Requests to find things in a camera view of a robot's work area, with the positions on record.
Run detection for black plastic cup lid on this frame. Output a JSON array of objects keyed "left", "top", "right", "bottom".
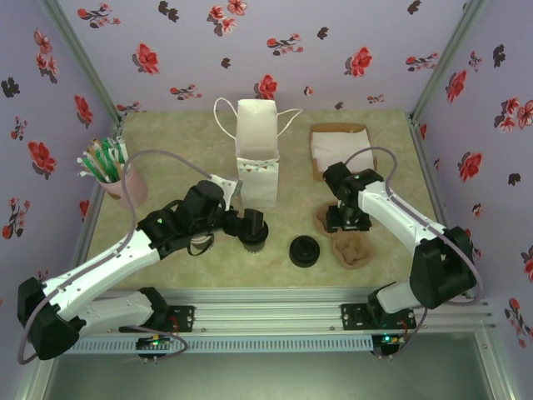
[{"left": 240, "top": 220, "right": 271, "bottom": 248}]

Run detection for single dark paper cup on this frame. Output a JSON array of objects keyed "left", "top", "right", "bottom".
[{"left": 239, "top": 220, "right": 271, "bottom": 256}]

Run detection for paper cup stack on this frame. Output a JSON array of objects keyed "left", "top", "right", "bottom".
[{"left": 186, "top": 232, "right": 216, "bottom": 258}]

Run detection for white paper bag with handles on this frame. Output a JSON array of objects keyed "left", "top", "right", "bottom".
[{"left": 213, "top": 97, "right": 303, "bottom": 209}]

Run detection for brown pulp cup carrier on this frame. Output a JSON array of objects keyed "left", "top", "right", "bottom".
[{"left": 312, "top": 203, "right": 374, "bottom": 272}]

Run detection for black cup lid stack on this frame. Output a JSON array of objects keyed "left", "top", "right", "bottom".
[{"left": 288, "top": 234, "right": 322, "bottom": 268}]

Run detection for brown cardboard napkin tray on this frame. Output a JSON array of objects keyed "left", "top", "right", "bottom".
[{"left": 309, "top": 122, "right": 379, "bottom": 183}]

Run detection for pink straw holder cup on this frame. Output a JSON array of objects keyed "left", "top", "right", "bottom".
[{"left": 102, "top": 160, "right": 149, "bottom": 209}]

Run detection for white napkin stack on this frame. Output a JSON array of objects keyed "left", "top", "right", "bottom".
[{"left": 311, "top": 127, "right": 376, "bottom": 173}]

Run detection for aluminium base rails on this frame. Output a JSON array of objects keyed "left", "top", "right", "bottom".
[{"left": 39, "top": 287, "right": 499, "bottom": 334}]

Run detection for left controller board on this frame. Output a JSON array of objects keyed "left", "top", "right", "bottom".
[{"left": 136, "top": 334, "right": 176, "bottom": 359}]

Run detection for controller board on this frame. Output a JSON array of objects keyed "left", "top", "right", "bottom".
[
  {"left": 136, "top": 334, "right": 176, "bottom": 359},
  {"left": 371, "top": 332, "right": 408, "bottom": 358}
]

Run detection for right controller board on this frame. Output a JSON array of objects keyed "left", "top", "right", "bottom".
[{"left": 371, "top": 332, "right": 408, "bottom": 358}]

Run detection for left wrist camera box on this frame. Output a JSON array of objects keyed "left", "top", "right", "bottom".
[{"left": 209, "top": 173, "right": 243, "bottom": 198}]

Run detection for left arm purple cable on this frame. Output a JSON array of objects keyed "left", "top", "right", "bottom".
[{"left": 16, "top": 149, "right": 220, "bottom": 366}]

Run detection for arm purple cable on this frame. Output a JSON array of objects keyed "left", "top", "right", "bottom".
[
  {"left": 343, "top": 146, "right": 484, "bottom": 359},
  {"left": 16, "top": 149, "right": 220, "bottom": 366}
]

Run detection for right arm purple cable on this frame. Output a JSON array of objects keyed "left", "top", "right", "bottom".
[{"left": 343, "top": 146, "right": 484, "bottom": 359}]

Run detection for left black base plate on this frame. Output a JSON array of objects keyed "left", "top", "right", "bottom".
[{"left": 119, "top": 305, "right": 196, "bottom": 334}]

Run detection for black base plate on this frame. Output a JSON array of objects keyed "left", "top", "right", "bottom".
[
  {"left": 340, "top": 302, "right": 417, "bottom": 333},
  {"left": 119, "top": 305, "right": 196, "bottom": 334}
]

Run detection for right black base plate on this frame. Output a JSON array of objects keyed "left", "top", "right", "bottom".
[{"left": 340, "top": 302, "right": 417, "bottom": 333}]

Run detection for right aluminium side rail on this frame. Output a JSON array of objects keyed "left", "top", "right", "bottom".
[{"left": 409, "top": 112, "right": 476, "bottom": 301}]

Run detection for white slotted cable duct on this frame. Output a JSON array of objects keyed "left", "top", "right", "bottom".
[{"left": 68, "top": 336, "right": 374, "bottom": 353}]

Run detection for right aluminium corner post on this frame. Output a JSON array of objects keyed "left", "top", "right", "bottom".
[{"left": 410, "top": 0, "right": 488, "bottom": 122}]

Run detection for aluminium corner post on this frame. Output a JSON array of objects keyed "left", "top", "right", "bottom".
[
  {"left": 410, "top": 0, "right": 488, "bottom": 122},
  {"left": 39, "top": 0, "right": 126, "bottom": 126}
]

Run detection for left aluminium corner post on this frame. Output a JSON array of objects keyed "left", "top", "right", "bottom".
[{"left": 39, "top": 0, "right": 126, "bottom": 126}]

